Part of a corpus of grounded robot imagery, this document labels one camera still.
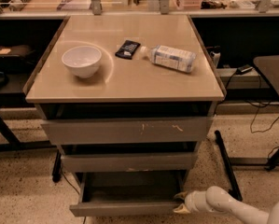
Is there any clear plastic water bottle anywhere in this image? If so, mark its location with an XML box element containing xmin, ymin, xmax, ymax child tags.
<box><xmin>140</xmin><ymin>45</ymin><xmax>196</xmax><ymax>73</ymax></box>

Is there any grey drawer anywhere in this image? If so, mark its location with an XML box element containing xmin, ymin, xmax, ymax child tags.
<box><xmin>70</xmin><ymin>171</ymin><xmax>184</xmax><ymax>217</ymax></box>
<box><xmin>41</xmin><ymin>117</ymin><xmax>213</xmax><ymax>145</ymax></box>
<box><xmin>62</xmin><ymin>152</ymin><xmax>197</xmax><ymax>173</ymax></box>

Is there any beige top drawer cabinet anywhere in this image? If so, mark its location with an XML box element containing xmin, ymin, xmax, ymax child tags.
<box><xmin>22</xmin><ymin>14</ymin><xmax>227</xmax><ymax>185</ymax></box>

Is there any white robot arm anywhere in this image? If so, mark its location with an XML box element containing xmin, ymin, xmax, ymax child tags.
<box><xmin>174</xmin><ymin>186</ymin><xmax>279</xmax><ymax>224</ymax></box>

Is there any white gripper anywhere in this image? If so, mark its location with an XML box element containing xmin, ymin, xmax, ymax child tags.
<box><xmin>174</xmin><ymin>191</ymin><xmax>207</xmax><ymax>215</ymax></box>

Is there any dark snack packet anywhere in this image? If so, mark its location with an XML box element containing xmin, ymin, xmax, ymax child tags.
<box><xmin>115</xmin><ymin>40</ymin><xmax>140</xmax><ymax>60</ymax></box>

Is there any grey bottom drawer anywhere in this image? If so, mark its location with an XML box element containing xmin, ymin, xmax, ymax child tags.
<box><xmin>70</xmin><ymin>171</ymin><xmax>184</xmax><ymax>217</ymax></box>

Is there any black table leg bar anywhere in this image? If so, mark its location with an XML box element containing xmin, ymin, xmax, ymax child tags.
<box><xmin>215</xmin><ymin>130</ymin><xmax>243</xmax><ymax>201</ymax></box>

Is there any dark round side table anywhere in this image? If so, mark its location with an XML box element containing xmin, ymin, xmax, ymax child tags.
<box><xmin>253</xmin><ymin>55</ymin><xmax>279</xmax><ymax>97</ymax></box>

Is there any black power adapter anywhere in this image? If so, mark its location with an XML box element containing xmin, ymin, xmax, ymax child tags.
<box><xmin>236</xmin><ymin>64</ymin><xmax>253</xmax><ymax>75</ymax></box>

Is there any grey middle drawer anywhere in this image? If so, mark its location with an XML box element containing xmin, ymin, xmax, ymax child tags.
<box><xmin>62</xmin><ymin>152</ymin><xmax>197</xmax><ymax>173</ymax></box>

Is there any black floor cable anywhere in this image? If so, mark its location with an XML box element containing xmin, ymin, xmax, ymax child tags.
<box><xmin>60</xmin><ymin>170</ymin><xmax>88</xmax><ymax>224</ymax></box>

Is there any grey top drawer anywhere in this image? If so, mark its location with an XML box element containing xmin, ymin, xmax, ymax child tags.
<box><xmin>41</xmin><ymin>117</ymin><xmax>213</xmax><ymax>145</ymax></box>

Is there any white ceramic bowl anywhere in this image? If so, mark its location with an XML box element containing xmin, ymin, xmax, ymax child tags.
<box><xmin>62</xmin><ymin>46</ymin><xmax>102</xmax><ymax>78</ymax></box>

